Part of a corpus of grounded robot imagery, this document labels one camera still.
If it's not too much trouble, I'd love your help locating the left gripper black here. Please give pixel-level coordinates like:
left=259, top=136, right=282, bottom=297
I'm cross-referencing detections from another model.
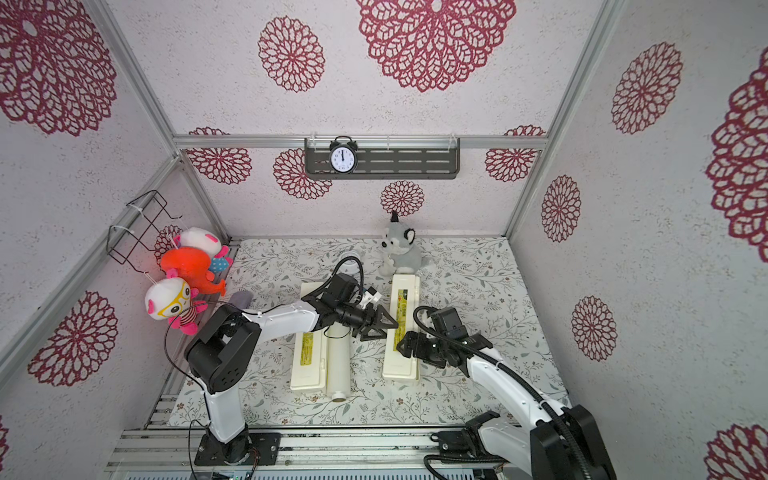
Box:
left=338, top=303, right=401, bottom=343

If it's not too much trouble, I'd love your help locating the cream dispenser lid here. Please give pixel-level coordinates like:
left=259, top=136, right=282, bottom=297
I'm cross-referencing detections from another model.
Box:
left=382, top=274, right=420, bottom=382

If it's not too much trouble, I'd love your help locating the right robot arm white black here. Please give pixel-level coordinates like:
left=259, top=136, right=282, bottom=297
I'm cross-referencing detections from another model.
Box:
left=397, top=306, right=616, bottom=479

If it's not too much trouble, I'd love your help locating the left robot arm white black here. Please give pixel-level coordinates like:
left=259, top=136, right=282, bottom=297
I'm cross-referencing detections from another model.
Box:
left=184, top=273, right=398, bottom=444

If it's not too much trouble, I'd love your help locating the left plastic wrap roll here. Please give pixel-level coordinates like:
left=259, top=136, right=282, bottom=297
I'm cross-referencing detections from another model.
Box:
left=326, top=323, right=351, bottom=403

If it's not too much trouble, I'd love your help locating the grey plush toy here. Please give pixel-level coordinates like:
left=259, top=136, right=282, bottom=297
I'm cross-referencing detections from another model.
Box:
left=379, top=211, right=423, bottom=276

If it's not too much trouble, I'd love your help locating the floral table mat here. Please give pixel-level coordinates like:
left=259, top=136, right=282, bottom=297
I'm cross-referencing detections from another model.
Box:
left=167, top=236, right=578, bottom=428

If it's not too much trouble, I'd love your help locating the black alarm clock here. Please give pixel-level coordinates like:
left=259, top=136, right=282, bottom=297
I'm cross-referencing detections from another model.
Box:
left=329, top=135, right=358, bottom=174

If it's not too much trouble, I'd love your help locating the red plush toy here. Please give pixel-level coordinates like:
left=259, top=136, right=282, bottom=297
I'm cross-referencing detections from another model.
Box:
left=160, top=247, right=226, bottom=295

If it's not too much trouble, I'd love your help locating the white pink plush top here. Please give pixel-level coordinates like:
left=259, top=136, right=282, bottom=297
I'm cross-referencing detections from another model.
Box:
left=173, top=227, right=229, bottom=258

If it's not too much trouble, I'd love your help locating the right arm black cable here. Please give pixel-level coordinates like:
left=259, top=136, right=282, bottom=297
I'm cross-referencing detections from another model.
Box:
left=412, top=304, right=595, bottom=480

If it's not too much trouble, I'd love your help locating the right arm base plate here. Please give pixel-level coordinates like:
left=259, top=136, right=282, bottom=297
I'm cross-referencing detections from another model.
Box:
left=430, top=429, right=498, bottom=461

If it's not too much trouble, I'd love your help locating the grey wall shelf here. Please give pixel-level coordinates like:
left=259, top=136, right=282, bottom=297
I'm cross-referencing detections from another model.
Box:
left=304, top=138, right=461, bottom=180

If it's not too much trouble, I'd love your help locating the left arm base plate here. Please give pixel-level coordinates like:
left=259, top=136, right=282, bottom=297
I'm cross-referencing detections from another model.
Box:
left=193, top=432, right=282, bottom=466

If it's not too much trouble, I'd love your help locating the black wire basket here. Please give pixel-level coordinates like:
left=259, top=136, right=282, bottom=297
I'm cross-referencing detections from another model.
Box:
left=104, top=189, right=183, bottom=271

